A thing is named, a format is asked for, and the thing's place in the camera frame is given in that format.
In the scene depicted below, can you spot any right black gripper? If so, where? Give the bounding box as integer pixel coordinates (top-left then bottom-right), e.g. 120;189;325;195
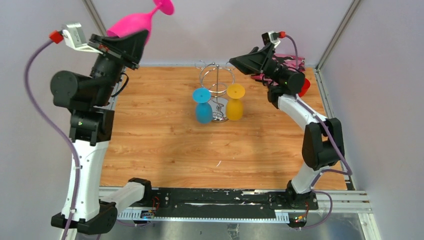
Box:
229;42;287;84

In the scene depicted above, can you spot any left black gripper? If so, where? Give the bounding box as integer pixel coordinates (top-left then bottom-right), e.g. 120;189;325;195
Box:
89;27;149;104

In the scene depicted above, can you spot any magenta wine glass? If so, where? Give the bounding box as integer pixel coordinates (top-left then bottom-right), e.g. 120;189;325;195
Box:
106;0;175;44

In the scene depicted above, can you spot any yellow wine glass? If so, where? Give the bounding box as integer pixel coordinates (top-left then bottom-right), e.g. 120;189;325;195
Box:
226;83;246;121

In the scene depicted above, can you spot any chrome wine glass rack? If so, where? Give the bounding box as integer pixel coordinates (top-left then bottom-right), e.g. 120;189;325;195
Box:
194;60;236;123

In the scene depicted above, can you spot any red wine glass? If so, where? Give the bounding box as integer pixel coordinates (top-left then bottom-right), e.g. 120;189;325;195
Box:
298;78;311;97

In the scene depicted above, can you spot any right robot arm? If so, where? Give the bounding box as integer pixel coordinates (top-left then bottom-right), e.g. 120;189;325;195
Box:
229;43;345;209

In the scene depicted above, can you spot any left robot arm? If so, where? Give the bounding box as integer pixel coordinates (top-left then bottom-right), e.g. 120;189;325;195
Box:
50;29;153;235

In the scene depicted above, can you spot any blue wine glass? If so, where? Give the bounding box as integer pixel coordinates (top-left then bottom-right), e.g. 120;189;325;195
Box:
192;87;213;124

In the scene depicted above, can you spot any pink camouflage cloth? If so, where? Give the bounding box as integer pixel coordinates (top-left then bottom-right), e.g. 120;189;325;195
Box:
250;53;306;86

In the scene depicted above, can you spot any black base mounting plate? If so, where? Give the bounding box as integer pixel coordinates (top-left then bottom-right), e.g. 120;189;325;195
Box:
132;187;319;220

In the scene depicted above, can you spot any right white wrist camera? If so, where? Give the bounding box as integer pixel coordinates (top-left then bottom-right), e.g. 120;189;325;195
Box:
261;31;281;46

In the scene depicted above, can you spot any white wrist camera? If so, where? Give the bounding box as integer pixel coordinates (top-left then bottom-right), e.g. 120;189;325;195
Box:
62;22;101;54
261;31;281;46

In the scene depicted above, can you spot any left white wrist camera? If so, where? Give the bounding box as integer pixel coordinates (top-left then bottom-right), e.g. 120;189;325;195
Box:
62;22;101;54

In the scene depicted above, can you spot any aluminium frame rail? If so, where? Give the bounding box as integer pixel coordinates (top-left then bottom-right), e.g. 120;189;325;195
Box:
59;186;382;240

